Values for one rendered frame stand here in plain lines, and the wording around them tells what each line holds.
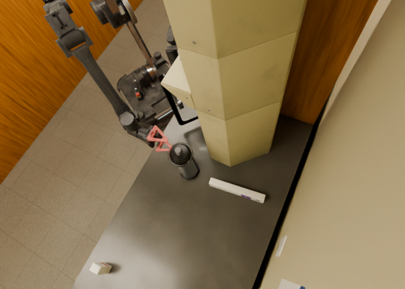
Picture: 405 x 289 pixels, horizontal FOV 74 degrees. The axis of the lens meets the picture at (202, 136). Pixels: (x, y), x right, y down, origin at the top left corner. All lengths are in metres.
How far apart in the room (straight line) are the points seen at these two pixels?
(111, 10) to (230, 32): 1.23
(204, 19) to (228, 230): 0.93
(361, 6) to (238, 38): 0.42
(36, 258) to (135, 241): 1.51
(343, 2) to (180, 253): 1.10
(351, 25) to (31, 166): 2.80
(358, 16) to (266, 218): 0.84
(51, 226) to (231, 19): 2.42
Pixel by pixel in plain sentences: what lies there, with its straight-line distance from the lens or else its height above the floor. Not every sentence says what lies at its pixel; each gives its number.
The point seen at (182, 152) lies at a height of 1.18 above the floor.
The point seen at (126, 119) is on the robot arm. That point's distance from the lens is 1.13.
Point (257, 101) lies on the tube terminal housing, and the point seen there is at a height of 1.46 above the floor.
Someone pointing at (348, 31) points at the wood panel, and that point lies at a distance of 0.99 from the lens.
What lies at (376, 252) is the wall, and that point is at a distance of 0.30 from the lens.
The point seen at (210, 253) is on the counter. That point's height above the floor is 0.94.
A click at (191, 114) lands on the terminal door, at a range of 1.34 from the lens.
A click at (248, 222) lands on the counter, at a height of 0.94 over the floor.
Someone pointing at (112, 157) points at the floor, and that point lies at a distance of 2.63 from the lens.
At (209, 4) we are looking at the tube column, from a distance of 0.55.
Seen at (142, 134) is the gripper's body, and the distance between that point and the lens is 1.16.
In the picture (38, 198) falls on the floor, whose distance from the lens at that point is 2.88.
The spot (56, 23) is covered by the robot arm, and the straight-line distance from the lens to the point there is 1.13.
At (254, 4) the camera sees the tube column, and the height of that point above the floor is 1.82.
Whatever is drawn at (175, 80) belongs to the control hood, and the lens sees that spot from 0.89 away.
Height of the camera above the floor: 2.19
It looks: 64 degrees down
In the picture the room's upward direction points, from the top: 17 degrees counter-clockwise
